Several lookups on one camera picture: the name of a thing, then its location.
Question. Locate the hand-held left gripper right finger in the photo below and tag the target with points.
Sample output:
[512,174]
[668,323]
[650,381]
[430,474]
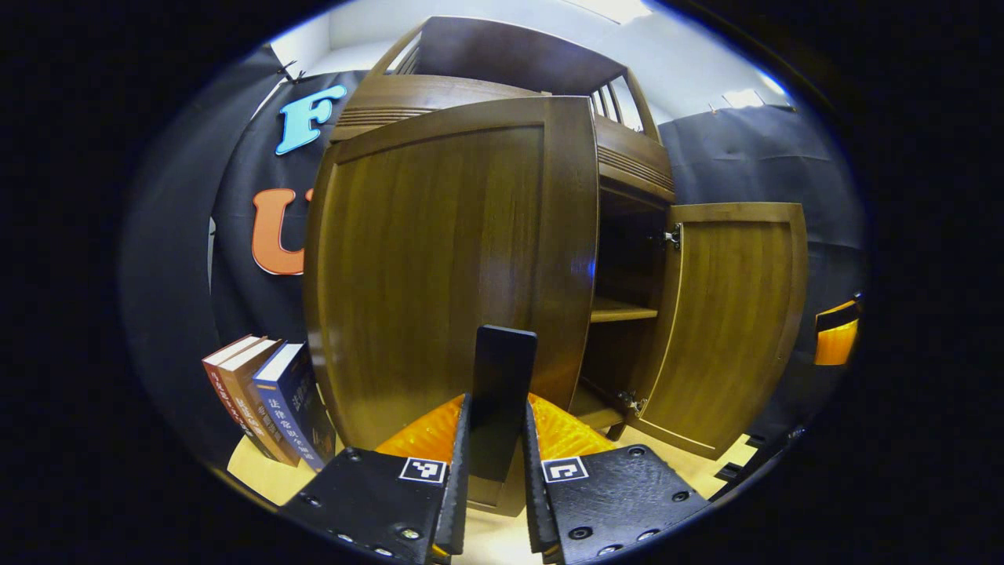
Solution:
[533,494]

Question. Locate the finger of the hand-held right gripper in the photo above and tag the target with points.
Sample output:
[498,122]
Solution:
[835,341]

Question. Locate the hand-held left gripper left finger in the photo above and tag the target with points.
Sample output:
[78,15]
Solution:
[459,486]

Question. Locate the wooden shoe cabinet door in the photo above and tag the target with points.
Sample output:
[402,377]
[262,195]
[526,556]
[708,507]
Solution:
[729,329]
[431,259]

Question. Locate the wooden double-door shoe cabinet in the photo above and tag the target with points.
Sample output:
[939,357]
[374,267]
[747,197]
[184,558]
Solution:
[510,55]

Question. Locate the metal door hinge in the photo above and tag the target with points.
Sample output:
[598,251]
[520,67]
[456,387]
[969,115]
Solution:
[634,403]
[671,236]

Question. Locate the wooden cabinet inner shelf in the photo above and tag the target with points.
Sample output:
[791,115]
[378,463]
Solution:
[620,312]

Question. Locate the brown book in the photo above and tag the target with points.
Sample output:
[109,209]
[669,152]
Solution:
[245,392]

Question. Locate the red book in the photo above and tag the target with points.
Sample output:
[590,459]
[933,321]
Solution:
[223,384]

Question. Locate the rectangular ceiling light panel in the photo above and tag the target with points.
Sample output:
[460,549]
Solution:
[616,8]
[743,98]

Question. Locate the black backdrop cloth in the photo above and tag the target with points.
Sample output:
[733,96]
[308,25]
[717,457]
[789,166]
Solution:
[180,235]

